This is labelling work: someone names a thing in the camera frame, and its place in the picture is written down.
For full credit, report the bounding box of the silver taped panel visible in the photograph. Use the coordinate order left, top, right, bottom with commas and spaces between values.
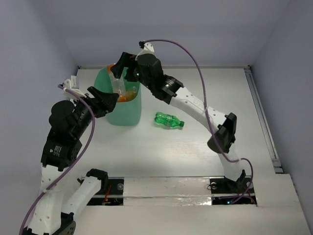
123, 177, 212, 207

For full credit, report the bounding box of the aluminium rail right edge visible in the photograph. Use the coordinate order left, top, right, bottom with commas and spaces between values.
244, 66, 284, 174

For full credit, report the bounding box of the green plastic bin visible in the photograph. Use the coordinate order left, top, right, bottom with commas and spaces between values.
94, 67, 141, 126

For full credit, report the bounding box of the small orange bottle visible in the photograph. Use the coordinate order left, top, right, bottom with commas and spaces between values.
117, 91, 137, 102

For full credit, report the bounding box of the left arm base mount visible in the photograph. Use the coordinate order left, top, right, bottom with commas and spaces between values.
87, 178, 124, 206

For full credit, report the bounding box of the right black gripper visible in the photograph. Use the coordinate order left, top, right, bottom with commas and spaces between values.
111, 50, 154, 90

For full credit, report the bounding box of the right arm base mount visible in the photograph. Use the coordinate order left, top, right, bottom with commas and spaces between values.
207, 170, 257, 205

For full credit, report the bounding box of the long orange clear bottle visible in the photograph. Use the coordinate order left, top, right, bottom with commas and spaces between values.
106, 64, 126, 96

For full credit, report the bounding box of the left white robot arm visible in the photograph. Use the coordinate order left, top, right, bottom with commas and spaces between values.
19, 84, 119, 235

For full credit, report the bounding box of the green plastic bottle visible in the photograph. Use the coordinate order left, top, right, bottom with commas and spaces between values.
154, 112, 184, 128

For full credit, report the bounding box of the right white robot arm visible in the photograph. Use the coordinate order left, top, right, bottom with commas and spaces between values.
110, 52, 246, 192

